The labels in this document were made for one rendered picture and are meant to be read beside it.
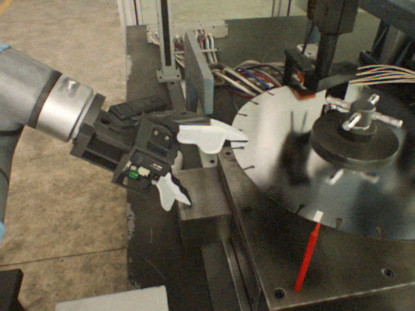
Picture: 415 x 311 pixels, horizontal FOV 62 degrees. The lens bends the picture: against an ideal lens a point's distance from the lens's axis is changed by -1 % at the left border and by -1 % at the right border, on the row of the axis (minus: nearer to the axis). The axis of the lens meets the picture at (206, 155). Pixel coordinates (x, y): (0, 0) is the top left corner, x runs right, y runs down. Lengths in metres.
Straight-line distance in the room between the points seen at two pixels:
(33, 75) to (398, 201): 0.42
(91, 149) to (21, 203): 1.49
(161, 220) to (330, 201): 0.33
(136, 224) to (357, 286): 0.37
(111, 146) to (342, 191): 0.28
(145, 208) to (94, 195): 1.15
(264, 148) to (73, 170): 1.60
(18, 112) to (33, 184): 1.55
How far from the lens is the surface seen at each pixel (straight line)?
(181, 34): 1.35
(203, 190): 0.58
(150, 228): 0.62
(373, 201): 0.42
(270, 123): 0.51
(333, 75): 0.52
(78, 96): 0.43
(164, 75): 1.07
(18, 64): 0.44
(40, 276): 1.58
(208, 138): 0.44
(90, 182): 1.88
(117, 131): 0.44
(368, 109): 0.47
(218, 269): 0.56
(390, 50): 1.20
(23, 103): 0.43
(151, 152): 0.41
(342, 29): 0.47
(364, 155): 0.47
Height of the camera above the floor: 1.23
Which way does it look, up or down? 39 degrees down
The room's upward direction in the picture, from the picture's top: straight up
